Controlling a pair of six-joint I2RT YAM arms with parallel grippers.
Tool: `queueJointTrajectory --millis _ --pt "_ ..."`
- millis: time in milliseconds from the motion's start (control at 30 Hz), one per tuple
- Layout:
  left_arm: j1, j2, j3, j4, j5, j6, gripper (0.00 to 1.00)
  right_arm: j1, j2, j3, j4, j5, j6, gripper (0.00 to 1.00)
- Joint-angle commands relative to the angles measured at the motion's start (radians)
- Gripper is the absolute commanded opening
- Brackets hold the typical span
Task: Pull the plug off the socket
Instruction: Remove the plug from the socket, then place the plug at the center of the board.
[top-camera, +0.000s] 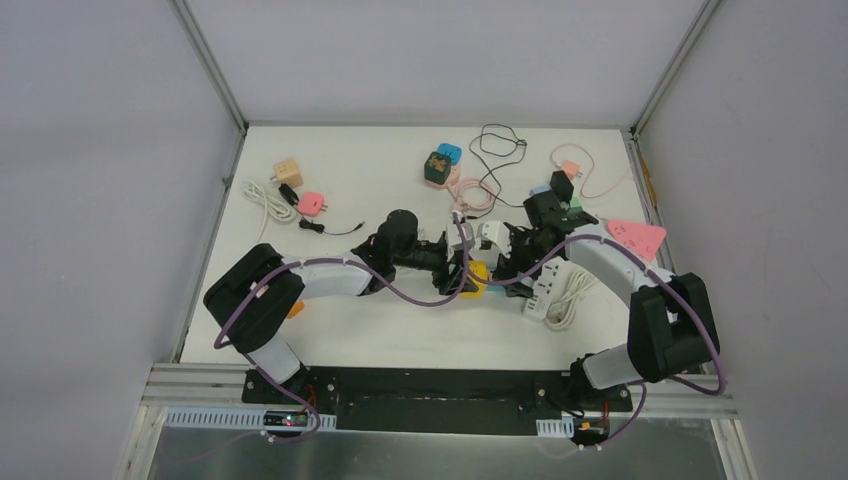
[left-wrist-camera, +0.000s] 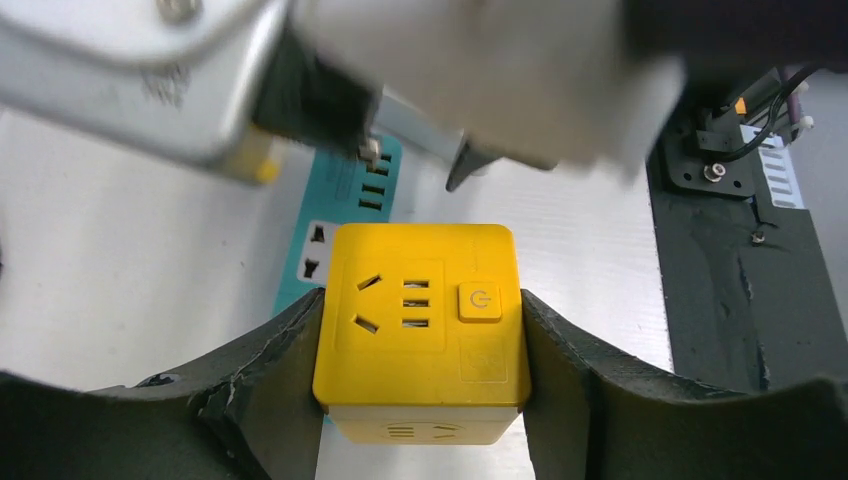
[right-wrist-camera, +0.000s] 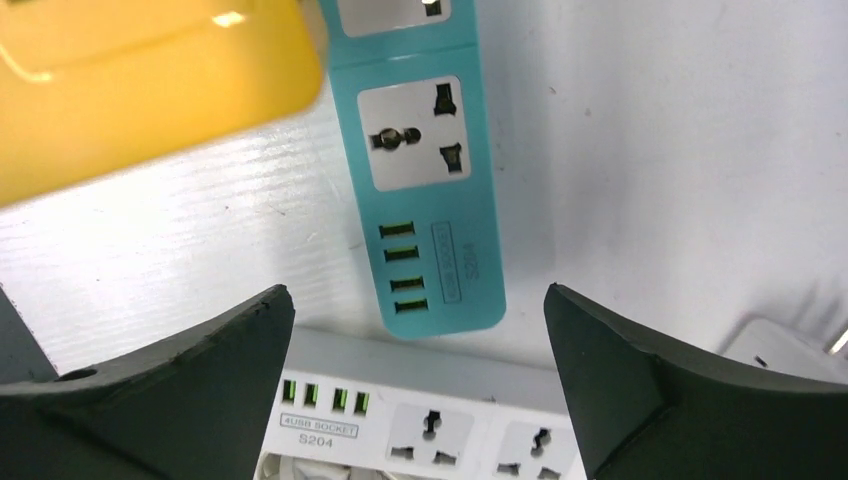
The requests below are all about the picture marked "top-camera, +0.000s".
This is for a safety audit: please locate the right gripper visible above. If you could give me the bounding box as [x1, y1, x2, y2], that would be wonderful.
[492, 223, 558, 298]

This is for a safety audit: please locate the yellow cube socket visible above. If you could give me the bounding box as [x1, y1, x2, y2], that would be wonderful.
[459, 260, 489, 300]

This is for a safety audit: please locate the orange power strip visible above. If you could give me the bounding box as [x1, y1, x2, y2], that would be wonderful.
[286, 301, 305, 319]

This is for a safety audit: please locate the pink cube socket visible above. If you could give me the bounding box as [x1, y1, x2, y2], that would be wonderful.
[296, 191, 327, 218]

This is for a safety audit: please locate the beige dragon cube adapter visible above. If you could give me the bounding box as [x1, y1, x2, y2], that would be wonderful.
[270, 158, 303, 188]

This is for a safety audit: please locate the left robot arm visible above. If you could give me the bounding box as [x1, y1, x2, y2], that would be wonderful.
[202, 209, 475, 405]

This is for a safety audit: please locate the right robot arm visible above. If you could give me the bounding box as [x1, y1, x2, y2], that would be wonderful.
[479, 191, 720, 410]

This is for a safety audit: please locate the round pink socket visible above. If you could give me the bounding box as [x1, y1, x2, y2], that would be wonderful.
[424, 165, 462, 190]

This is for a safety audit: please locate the dark green cube socket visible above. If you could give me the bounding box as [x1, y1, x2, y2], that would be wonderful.
[423, 151, 453, 176]

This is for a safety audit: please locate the blue cube socket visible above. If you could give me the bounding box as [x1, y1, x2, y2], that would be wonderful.
[436, 143, 462, 165]

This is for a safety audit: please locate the green charger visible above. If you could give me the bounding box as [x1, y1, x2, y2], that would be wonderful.
[566, 197, 583, 216]

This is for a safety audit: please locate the light blue charger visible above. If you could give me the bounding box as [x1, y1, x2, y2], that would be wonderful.
[529, 185, 551, 196]

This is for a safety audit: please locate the black power adapter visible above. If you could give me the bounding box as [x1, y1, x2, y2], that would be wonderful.
[549, 170, 574, 204]

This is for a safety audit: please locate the salmon pink charger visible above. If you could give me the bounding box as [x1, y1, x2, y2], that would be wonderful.
[561, 160, 583, 180]

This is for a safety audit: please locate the white power strip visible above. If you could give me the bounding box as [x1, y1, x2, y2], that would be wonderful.
[521, 257, 569, 322]

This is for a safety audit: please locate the pink triangular power strip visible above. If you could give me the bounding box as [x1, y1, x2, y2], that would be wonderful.
[605, 220, 667, 262]

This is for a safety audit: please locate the thin pink cable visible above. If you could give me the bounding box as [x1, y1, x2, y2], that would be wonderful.
[549, 142, 634, 201]

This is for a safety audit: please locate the pink coiled cable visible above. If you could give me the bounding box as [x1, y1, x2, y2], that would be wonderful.
[449, 177, 499, 221]

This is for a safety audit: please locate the thin black cable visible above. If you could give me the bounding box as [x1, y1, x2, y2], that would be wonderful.
[468, 123, 531, 212]

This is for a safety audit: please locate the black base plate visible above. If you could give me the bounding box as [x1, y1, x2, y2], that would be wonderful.
[241, 365, 634, 437]

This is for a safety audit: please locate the black cable of small charger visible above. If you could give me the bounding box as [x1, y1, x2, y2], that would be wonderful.
[291, 198, 367, 237]

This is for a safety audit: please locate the white cable of orange strip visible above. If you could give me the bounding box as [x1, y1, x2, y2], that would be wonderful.
[239, 178, 299, 243]

